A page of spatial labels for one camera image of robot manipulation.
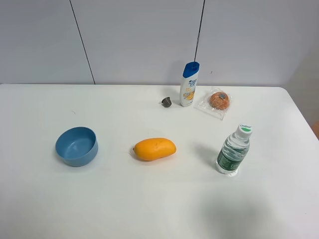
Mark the yellow mango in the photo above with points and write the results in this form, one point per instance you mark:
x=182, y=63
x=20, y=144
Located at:
x=154, y=148

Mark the brown coffee capsule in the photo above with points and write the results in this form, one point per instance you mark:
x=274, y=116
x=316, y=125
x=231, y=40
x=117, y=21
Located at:
x=166, y=102

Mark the white shampoo bottle blue cap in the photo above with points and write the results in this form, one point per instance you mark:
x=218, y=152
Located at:
x=188, y=83

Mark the wrapped orange bun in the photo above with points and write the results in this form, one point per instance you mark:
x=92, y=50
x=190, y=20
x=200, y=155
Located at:
x=215, y=102

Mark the clear water bottle green label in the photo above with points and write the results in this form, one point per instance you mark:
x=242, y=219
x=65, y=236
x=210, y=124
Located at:
x=234, y=149

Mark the blue plastic bowl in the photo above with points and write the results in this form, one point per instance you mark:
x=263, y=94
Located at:
x=77, y=146

